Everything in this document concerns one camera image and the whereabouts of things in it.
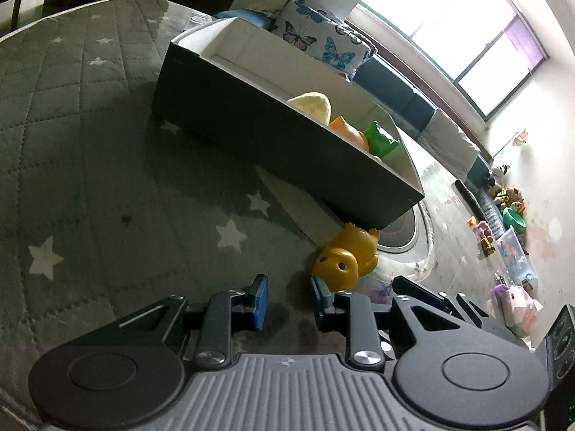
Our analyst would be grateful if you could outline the green pouch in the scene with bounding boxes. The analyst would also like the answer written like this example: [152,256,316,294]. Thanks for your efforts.
[363,120,401,163]

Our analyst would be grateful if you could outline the large yellow toy figure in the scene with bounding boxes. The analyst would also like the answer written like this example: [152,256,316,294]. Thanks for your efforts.
[329,116,370,153]

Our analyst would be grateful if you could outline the clear plastic box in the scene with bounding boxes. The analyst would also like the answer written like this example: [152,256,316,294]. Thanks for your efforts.
[494,227,540,284]

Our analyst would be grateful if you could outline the black stick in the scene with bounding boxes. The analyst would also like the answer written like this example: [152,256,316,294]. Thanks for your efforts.
[455,179,482,212]

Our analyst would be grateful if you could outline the window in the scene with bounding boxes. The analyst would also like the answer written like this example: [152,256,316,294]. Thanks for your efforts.
[346,0,551,123]

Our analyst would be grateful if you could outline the black and white plush toy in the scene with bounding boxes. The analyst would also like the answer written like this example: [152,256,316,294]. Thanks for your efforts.
[487,162,511,185]

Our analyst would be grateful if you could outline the pink toy set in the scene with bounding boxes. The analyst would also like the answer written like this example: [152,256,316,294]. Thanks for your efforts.
[494,274,544,338]

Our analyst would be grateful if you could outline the grey quilted star mat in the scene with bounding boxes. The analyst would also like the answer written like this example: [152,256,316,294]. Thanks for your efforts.
[0,0,532,416]

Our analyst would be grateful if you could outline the green bowl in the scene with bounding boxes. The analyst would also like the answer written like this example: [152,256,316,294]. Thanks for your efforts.
[502,207,529,235]

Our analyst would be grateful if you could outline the yellow plush chick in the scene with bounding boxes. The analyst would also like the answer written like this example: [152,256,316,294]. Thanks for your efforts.
[287,92,333,126]

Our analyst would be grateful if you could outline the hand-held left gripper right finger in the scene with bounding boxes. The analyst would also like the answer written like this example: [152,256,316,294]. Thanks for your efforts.
[311,276,490,371]

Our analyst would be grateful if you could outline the small yellow toy figure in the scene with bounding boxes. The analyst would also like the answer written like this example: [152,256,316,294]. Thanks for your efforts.
[312,222,382,292]

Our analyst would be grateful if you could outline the dark cardboard box white inside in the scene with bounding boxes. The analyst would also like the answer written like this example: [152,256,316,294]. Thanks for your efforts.
[151,17,426,231]

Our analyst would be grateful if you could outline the blue cushion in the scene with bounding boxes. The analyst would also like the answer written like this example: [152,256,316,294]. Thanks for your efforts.
[215,8,277,32]

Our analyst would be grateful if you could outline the teal sofa cushions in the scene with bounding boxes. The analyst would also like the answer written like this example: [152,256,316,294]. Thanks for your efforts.
[353,54,439,134]

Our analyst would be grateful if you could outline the butterfly print pillow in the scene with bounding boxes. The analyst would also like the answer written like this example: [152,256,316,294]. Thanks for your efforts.
[270,0,377,75]

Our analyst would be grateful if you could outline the white sofa cushion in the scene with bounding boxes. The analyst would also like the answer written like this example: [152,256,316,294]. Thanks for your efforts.
[422,108,482,179]

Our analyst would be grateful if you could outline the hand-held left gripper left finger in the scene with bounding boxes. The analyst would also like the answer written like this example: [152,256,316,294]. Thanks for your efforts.
[96,274,270,370]

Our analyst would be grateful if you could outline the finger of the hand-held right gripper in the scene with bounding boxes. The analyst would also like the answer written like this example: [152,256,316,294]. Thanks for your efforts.
[392,276,529,351]

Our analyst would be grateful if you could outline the pile of stuffed toys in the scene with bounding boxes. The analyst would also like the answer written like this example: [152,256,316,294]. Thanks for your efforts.
[492,184,528,216]

